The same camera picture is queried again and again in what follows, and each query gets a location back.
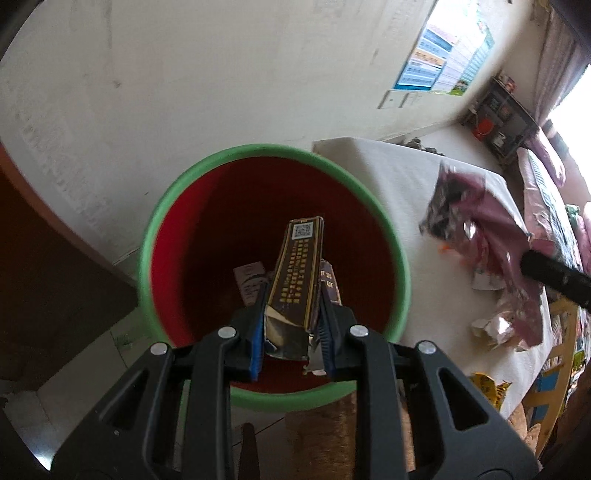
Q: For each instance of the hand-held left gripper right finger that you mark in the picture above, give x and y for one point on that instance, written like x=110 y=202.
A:
x=328 y=350

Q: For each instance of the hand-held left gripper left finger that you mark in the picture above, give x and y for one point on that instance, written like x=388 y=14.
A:
x=255 y=350

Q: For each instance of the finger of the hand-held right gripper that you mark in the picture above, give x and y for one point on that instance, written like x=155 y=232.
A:
x=554 y=276

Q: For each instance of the dark brown carton box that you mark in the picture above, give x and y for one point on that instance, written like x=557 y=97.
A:
x=295 y=277

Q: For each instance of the purple snack wrapper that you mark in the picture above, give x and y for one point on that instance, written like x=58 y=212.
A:
x=485 y=212

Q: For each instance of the yellow snack wrapper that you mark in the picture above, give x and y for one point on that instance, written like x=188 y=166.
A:
x=489 y=390

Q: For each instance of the red bin with green rim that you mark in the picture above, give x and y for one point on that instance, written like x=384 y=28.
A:
x=194 y=221

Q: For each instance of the pink folded blanket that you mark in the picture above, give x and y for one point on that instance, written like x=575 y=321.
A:
x=586 y=240

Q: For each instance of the crumpled silver pink wrapper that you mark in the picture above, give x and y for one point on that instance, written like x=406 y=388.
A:
x=517 y=323

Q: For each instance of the green cloth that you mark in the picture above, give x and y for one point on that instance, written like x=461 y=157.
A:
x=572 y=214

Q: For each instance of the plaid quilt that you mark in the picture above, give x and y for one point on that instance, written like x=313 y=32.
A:
x=554 y=207

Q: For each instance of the dark small carton box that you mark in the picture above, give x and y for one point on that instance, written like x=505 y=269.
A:
x=330 y=281

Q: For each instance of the pale small carton box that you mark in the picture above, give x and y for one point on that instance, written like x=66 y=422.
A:
x=249 y=281

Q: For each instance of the pink bed sheet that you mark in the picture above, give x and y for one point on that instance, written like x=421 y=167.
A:
x=528 y=194

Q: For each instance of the blue plastic board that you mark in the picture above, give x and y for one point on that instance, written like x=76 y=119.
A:
x=550 y=385

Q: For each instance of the pink pillow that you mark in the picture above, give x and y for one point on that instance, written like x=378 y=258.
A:
x=547 y=152

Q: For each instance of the grey table cloth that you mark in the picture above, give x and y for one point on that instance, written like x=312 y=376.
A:
x=406 y=207

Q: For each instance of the dark metal desk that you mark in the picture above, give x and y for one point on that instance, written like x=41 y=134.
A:
x=503 y=115

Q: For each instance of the grey shoe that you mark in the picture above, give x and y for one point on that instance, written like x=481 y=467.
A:
x=433 y=150
x=414 y=143

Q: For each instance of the striped curtain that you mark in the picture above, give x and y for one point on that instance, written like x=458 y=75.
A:
x=556 y=60

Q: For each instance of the brown wooden door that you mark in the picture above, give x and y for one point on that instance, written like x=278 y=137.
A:
x=46 y=277

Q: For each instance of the green bordered wall poster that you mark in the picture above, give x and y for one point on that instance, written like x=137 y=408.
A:
x=478 y=62

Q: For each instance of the white wall socket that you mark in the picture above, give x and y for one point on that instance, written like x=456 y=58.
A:
x=392 y=99

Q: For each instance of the blue letter wall poster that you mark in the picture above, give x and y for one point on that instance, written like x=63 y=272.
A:
x=425 y=60

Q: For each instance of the white chart wall poster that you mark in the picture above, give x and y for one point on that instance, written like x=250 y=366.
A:
x=464 y=37

